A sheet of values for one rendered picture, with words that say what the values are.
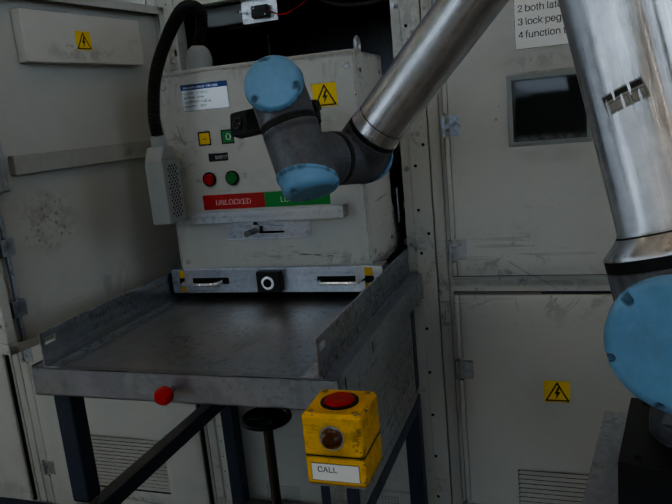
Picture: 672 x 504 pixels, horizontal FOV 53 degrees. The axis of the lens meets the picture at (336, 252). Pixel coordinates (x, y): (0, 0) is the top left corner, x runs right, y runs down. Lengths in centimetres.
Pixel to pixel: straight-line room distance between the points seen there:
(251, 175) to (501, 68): 62
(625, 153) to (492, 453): 122
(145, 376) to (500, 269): 87
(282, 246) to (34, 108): 62
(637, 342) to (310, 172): 52
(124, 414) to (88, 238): 74
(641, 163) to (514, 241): 92
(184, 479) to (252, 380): 111
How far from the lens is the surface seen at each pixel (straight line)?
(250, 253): 160
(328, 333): 114
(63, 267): 165
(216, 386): 119
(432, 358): 178
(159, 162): 155
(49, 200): 162
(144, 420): 221
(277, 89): 104
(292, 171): 102
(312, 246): 154
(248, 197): 158
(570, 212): 163
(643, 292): 73
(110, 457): 236
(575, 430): 180
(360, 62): 151
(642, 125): 75
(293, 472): 206
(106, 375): 131
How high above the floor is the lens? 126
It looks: 12 degrees down
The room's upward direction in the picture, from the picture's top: 5 degrees counter-clockwise
